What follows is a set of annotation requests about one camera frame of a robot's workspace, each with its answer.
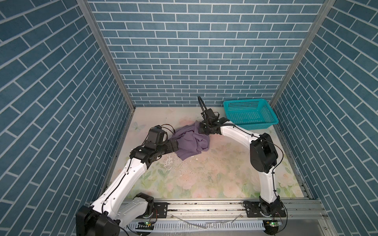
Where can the white slotted cable duct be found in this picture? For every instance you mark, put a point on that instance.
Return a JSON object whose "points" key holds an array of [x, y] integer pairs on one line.
{"points": [[197, 226]]}

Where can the teal plastic basket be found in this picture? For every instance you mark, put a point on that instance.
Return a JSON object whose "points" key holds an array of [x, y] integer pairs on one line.
{"points": [[250, 114]]}

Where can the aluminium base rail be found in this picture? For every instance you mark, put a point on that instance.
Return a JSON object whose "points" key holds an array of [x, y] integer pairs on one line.
{"points": [[224, 209]]}

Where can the right corner aluminium post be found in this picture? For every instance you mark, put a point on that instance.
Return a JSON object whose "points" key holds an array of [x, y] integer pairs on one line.
{"points": [[314, 28]]}

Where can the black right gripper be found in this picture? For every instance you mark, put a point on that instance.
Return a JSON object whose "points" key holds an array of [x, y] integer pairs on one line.
{"points": [[200, 128]]}

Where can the left corner aluminium post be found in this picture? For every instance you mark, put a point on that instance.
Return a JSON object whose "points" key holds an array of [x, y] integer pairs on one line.
{"points": [[89, 16]]}

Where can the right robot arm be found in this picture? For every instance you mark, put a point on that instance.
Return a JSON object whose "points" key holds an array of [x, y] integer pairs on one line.
{"points": [[263, 156]]}

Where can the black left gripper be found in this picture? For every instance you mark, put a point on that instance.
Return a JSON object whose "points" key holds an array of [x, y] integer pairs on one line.
{"points": [[169, 147]]}

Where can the corner aluminium post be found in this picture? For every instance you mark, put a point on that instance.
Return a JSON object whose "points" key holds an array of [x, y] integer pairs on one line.
{"points": [[89, 16], [314, 28]]}

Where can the purple trousers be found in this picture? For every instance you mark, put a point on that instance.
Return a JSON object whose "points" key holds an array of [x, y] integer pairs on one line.
{"points": [[190, 141]]}

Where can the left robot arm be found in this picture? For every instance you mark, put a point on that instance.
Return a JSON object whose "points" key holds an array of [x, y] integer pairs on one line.
{"points": [[106, 216]]}

